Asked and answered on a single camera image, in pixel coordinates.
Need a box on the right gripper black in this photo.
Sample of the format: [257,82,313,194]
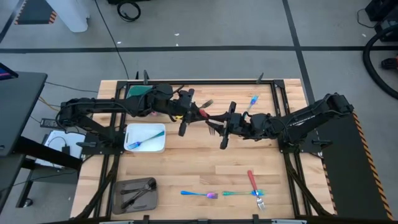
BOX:
[210,101,261,149]

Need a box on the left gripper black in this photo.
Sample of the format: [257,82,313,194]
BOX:
[172,88,210,137]

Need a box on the iridescent rainbow fork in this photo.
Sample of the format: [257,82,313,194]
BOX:
[180,190,220,200]
[128,130,165,150]
[248,94,260,110]
[221,189,266,197]

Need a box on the white plastic bin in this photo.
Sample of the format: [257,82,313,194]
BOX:
[123,123,167,154]

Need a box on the teal plastic bin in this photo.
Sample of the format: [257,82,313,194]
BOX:
[126,85,153,101]

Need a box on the translucent grey plastic bin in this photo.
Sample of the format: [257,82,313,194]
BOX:
[111,177,159,215]

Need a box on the white paper sheet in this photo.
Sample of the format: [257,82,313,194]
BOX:
[34,129,87,169]

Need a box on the black floor equipment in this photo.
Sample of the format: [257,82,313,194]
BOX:
[107,0,152,4]

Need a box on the large black hazard-striped mat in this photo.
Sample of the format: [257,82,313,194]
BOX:
[310,109,395,222]

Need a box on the black power brick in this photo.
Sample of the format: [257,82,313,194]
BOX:
[39,117,65,129]

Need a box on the white pillar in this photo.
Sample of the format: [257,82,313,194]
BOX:
[45,0,90,34]

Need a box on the person's shoe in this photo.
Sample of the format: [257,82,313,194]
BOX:
[381,55,398,70]

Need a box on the black desk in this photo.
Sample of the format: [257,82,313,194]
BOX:
[0,72,83,215]

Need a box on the small black hazard-striped mat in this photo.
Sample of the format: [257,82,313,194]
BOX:
[14,0,58,25]

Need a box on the black equipment case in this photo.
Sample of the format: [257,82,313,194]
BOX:
[365,0,398,43]

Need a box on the monitor screen corner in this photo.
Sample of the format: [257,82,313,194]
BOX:
[0,62,19,81]

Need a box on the black aluminium table frame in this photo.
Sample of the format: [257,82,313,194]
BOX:
[73,79,335,224]

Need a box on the black floor cable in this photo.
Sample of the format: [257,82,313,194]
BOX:
[94,0,130,80]

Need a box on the thin dark floor cable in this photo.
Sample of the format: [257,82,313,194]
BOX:
[45,81,100,94]

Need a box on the coiled black cable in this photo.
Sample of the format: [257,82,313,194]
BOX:
[116,0,142,22]

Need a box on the thick black hose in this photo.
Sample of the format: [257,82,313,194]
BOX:
[363,24,398,100]

